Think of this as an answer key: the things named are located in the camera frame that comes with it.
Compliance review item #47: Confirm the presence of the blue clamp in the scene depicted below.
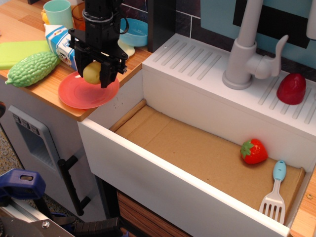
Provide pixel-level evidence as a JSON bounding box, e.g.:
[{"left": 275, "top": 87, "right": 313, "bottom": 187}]
[{"left": 0, "top": 168, "right": 46, "bottom": 202}]

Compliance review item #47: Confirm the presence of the pale yellow scalloped plate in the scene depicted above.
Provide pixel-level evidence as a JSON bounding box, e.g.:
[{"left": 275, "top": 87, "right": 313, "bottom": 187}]
[{"left": 118, "top": 39, "right": 135, "bottom": 58}]

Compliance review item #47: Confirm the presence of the red toy strawberry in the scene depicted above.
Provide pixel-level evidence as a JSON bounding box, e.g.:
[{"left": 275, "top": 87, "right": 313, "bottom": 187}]
[{"left": 240, "top": 139, "right": 269, "bottom": 164}]

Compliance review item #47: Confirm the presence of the white blue toy spatula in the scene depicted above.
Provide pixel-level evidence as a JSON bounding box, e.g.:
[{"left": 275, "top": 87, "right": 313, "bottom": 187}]
[{"left": 259, "top": 160, "right": 286, "bottom": 224}]

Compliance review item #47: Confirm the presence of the grey toy faucet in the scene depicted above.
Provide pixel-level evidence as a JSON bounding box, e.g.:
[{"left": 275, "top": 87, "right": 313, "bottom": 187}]
[{"left": 222, "top": 0, "right": 289, "bottom": 90}]

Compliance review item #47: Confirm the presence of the black vertical post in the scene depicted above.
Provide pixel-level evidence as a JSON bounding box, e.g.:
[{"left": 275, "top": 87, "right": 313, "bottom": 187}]
[{"left": 148, "top": 0, "right": 176, "bottom": 53}]

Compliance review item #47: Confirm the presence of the green toy bitter gourd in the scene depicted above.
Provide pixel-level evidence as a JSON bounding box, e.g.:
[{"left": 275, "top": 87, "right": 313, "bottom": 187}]
[{"left": 5, "top": 52, "right": 60, "bottom": 87}]

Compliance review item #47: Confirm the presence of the black cabinet door handle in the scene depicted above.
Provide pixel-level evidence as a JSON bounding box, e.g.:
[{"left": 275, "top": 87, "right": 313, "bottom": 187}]
[{"left": 57, "top": 156, "right": 91, "bottom": 216}]

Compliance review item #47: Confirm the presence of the mint green plastic cup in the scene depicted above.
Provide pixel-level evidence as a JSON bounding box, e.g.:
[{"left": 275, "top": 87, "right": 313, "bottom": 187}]
[{"left": 43, "top": 0, "right": 73, "bottom": 29}]

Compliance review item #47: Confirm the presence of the blue plastic bowl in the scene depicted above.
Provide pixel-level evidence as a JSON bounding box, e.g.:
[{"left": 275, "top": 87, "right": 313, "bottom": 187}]
[{"left": 119, "top": 18, "right": 148, "bottom": 47}]

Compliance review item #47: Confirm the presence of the yellow toy potato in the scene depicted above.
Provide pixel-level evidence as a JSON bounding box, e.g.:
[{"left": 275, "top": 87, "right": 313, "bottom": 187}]
[{"left": 83, "top": 61, "right": 101, "bottom": 84}]

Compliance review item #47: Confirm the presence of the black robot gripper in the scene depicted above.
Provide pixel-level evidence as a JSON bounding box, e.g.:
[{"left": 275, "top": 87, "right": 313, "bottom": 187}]
[{"left": 69, "top": 0, "right": 128, "bottom": 88}]

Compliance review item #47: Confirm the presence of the pink plastic plate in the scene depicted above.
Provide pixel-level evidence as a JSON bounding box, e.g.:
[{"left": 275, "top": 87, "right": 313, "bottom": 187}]
[{"left": 58, "top": 72, "right": 119, "bottom": 109}]

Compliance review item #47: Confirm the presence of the dark red toy pepper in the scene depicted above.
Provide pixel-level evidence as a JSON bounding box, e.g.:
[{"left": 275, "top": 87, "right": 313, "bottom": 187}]
[{"left": 276, "top": 73, "right": 307, "bottom": 105}]

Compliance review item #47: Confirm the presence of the blue white milk carton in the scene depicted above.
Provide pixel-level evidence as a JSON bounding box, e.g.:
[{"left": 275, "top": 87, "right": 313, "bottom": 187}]
[{"left": 44, "top": 24, "right": 77, "bottom": 71}]

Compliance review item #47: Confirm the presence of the white toy sink basin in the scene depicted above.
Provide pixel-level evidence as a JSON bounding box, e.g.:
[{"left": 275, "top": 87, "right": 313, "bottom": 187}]
[{"left": 79, "top": 35, "right": 316, "bottom": 237}]

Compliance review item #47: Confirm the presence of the brown cardboard liner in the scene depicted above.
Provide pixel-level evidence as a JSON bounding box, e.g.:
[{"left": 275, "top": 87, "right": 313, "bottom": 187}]
[{"left": 109, "top": 99, "right": 306, "bottom": 224}]

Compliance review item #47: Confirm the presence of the grey dishwasher panel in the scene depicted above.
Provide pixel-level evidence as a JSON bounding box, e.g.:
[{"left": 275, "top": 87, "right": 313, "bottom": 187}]
[{"left": 8, "top": 105, "right": 62, "bottom": 178}]

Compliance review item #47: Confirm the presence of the yellow toy banana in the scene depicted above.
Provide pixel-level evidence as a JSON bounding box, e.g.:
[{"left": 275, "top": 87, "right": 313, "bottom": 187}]
[{"left": 41, "top": 9, "right": 50, "bottom": 25}]

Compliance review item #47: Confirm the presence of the lime green cutting board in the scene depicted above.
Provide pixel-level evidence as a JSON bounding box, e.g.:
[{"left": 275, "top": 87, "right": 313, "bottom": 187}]
[{"left": 0, "top": 40, "right": 50, "bottom": 70}]

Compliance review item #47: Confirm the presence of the orange transparent bowl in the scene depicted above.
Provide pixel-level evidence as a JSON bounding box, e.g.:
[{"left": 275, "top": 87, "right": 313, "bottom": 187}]
[{"left": 72, "top": 2, "right": 85, "bottom": 31}]

